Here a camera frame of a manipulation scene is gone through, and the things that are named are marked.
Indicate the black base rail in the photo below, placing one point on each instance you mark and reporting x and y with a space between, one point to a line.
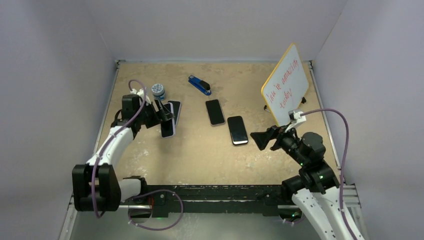
268 200

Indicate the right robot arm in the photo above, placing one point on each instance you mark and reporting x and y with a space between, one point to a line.
316 190

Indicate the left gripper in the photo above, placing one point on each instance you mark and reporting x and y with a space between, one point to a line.
157 117

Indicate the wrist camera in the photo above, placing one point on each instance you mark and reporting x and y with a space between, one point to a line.
296 119
141 93

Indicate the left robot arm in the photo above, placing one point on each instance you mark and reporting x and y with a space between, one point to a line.
96 187

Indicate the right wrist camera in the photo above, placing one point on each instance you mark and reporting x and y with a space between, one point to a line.
296 119

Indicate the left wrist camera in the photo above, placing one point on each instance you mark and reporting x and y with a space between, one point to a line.
141 93

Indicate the phone in clear case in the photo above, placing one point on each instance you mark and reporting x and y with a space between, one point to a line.
237 130

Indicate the yellow framed whiteboard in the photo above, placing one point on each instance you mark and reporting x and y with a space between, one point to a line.
286 86

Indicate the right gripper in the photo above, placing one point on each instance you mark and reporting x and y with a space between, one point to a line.
261 139

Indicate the phone in pink case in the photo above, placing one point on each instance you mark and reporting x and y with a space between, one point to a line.
215 113

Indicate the blue stapler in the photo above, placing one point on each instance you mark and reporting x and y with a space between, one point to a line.
201 85

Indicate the blue white jar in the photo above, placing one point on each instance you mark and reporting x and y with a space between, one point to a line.
158 91

